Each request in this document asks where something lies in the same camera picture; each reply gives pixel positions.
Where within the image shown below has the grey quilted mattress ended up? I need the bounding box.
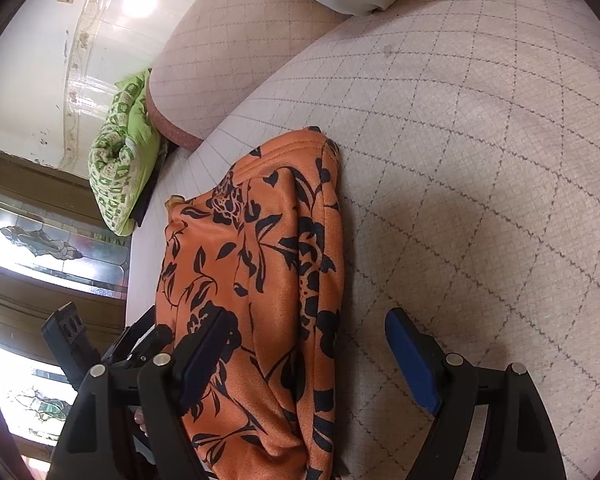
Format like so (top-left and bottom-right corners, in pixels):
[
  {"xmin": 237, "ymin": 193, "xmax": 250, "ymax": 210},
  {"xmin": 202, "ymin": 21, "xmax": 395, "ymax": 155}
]
[{"xmin": 125, "ymin": 0, "xmax": 600, "ymax": 480}]

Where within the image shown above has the green patterned cloth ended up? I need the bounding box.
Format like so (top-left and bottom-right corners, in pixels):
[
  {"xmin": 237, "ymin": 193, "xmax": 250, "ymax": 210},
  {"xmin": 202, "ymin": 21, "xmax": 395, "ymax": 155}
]
[{"xmin": 87, "ymin": 69, "xmax": 166, "ymax": 237}]

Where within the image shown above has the person's left hand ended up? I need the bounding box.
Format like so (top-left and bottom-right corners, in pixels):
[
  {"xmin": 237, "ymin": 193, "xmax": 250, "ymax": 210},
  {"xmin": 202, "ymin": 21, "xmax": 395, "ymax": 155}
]
[{"xmin": 132, "ymin": 406, "xmax": 153, "ymax": 436}]

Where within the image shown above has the orange floral garment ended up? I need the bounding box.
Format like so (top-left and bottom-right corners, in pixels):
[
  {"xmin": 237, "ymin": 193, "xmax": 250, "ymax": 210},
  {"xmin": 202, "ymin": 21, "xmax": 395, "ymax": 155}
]
[{"xmin": 155, "ymin": 127, "xmax": 346, "ymax": 480}]

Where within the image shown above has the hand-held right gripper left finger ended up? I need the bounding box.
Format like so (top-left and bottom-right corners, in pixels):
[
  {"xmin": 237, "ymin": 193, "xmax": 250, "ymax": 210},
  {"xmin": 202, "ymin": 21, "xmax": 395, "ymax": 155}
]
[{"xmin": 47, "ymin": 307, "xmax": 241, "ymax": 480}]

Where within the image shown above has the pink quilted cushion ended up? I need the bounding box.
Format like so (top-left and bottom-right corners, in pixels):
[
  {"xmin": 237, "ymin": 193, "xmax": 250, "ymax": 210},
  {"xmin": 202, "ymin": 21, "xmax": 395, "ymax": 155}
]
[{"xmin": 145, "ymin": 0, "xmax": 353, "ymax": 151}]

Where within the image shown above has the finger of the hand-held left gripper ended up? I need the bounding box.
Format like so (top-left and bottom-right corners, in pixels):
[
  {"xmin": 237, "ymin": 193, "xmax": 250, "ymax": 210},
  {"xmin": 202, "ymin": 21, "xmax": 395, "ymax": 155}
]
[
  {"xmin": 125, "ymin": 324, "xmax": 175, "ymax": 367},
  {"xmin": 101, "ymin": 305, "xmax": 157, "ymax": 361}
]

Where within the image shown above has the wooden stained glass door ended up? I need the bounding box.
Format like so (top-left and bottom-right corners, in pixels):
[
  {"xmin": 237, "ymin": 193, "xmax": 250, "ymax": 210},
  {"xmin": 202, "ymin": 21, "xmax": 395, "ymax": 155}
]
[{"xmin": 0, "ymin": 142, "xmax": 133, "ymax": 461}]

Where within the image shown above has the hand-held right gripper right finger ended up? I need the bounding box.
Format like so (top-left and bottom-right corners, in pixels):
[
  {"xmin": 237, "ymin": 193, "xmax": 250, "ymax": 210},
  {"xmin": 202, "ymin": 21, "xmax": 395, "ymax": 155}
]
[{"xmin": 385, "ymin": 306, "xmax": 567, "ymax": 480}]

